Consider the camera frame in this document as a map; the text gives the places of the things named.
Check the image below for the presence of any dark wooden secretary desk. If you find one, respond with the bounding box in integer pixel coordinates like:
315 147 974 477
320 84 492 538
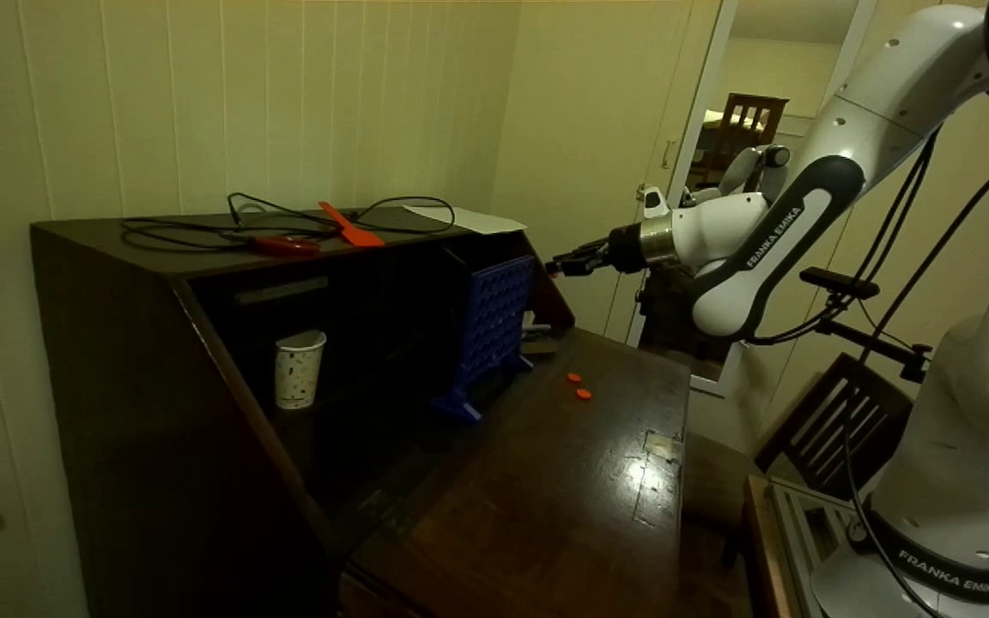
32 213 687 618

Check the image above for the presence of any light wooden robot table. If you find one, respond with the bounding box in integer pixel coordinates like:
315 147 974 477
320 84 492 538
740 472 804 618

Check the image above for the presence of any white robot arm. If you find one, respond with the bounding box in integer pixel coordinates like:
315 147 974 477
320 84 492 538
551 0 989 618

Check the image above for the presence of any orange handled tool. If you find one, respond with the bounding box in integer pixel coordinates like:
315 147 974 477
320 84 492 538
250 200 389 256

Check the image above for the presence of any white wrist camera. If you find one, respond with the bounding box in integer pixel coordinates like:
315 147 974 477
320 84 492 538
640 184 669 218

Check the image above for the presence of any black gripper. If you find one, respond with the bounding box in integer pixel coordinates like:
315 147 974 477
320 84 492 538
546 223 644 279

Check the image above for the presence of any blue connect four board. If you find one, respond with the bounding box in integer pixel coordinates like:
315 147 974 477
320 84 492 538
439 256 537 423

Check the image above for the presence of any white paper sheet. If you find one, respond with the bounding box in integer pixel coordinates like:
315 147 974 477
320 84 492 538
403 202 526 237

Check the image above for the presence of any wooden chair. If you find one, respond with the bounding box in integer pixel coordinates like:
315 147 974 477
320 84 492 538
755 358 912 499

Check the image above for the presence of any white paper cup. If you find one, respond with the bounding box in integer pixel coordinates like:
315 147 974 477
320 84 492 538
274 329 326 411

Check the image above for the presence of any stack of books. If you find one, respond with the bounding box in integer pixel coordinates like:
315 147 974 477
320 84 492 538
523 312 558 358

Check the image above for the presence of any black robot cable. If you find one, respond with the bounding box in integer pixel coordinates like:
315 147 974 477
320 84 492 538
746 113 989 358

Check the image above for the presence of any black cable on desk top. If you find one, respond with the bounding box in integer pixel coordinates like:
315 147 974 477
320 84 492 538
116 187 459 256

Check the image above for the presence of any black camera stand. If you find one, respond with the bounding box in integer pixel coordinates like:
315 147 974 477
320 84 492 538
795 264 934 383

